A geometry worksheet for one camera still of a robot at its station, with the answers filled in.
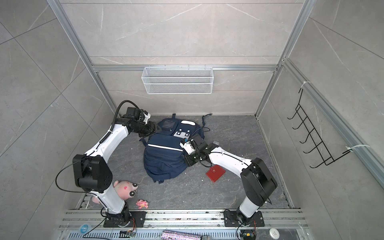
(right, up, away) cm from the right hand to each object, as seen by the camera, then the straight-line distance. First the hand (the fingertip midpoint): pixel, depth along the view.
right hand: (185, 158), depth 86 cm
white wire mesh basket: (-7, +51, +14) cm, 53 cm away
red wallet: (+18, -9, +2) cm, 20 cm away
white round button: (+43, -32, -17) cm, 56 cm away
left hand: (-17, +18, +2) cm, 25 cm away
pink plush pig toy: (-30, -14, -9) cm, 35 cm away
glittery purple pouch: (-6, -31, -19) cm, 37 cm away
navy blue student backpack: (-13, +3, -3) cm, 13 cm away
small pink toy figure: (-22, -21, -10) cm, 32 cm away
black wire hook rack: (+61, +15, -18) cm, 65 cm away
